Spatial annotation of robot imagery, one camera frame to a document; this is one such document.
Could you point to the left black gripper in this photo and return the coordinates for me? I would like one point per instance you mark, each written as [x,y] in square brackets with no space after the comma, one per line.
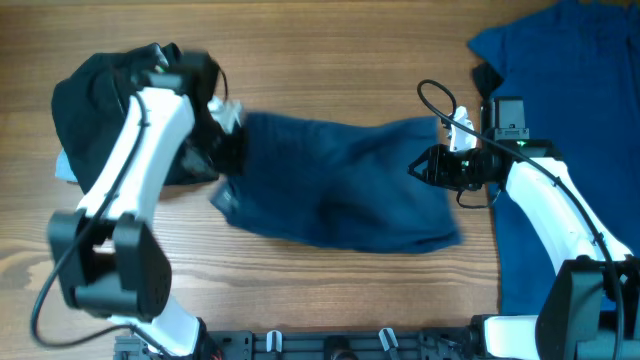
[233,163]

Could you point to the navy blue shorts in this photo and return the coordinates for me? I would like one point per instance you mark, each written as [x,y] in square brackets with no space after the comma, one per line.
[339,186]

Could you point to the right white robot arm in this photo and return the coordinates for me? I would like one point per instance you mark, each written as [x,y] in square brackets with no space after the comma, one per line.
[592,309]

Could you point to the black folded clothes pile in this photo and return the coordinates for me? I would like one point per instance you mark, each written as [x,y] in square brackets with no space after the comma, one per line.
[89,108]

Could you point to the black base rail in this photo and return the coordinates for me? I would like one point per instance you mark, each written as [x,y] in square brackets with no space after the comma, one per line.
[387,343]

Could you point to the blue polo shirt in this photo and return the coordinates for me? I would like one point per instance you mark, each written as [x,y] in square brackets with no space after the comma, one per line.
[576,68]

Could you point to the light blue cloth corner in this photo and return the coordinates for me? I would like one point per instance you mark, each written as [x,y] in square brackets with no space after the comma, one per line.
[63,169]

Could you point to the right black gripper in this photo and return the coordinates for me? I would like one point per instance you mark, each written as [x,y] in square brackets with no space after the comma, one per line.
[436,171]

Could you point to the black garment under shirt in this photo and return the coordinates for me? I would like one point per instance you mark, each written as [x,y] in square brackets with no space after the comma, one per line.
[486,79]

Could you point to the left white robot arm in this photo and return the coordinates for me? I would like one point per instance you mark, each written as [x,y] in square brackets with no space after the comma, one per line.
[106,259]

